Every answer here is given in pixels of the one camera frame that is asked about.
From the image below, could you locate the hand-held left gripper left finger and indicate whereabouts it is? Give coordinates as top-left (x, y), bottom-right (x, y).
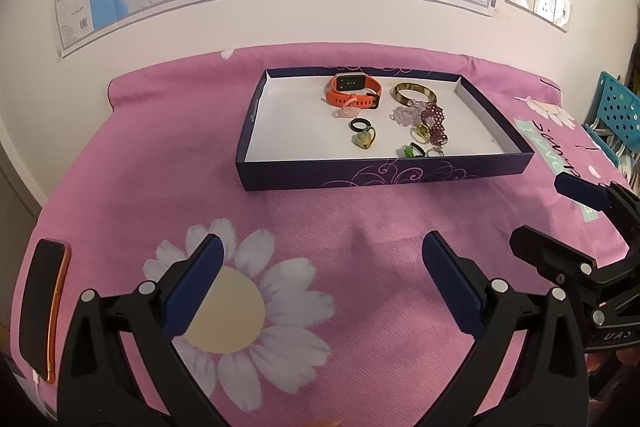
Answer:
top-left (59, 233), bottom-right (236, 427)

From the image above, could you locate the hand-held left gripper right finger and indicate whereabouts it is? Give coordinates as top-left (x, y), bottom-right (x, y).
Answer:
top-left (421, 230), bottom-right (588, 427)

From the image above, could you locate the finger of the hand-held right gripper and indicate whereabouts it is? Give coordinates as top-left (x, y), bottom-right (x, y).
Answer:
top-left (510, 224), bottom-right (640, 296)
top-left (554, 172), bottom-right (640, 253)

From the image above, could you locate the maroon beaded bracelet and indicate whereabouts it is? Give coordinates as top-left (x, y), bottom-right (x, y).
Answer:
top-left (420, 103), bottom-right (449, 145)

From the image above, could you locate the navy cardboard box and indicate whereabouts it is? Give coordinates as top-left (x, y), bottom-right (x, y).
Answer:
top-left (235, 66), bottom-right (536, 192)

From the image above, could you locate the yellow flower hair tie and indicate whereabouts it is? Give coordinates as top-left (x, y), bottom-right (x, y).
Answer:
top-left (351, 127), bottom-right (379, 152)

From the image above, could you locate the clear crystal bead bracelet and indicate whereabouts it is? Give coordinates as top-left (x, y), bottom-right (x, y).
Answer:
top-left (391, 104), bottom-right (426, 128)

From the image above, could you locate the tortoiseshell bangle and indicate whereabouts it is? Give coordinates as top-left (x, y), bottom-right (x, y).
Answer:
top-left (391, 82), bottom-right (437, 106)

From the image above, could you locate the orange smartwatch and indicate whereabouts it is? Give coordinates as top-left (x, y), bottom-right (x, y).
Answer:
top-left (325, 73), bottom-right (385, 109)

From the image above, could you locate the blue perforated basket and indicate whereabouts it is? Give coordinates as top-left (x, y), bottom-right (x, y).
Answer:
top-left (582, 71), bottom-right (640, 168)

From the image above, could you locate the pink floral blanket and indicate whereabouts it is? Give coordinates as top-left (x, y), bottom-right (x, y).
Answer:
top-left (12, 42), bottom-right (640, 427)

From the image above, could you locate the smartphone with orange case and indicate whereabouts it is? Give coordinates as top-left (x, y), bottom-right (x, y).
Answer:
top-left (17, 238), bottom-right (73, 383)

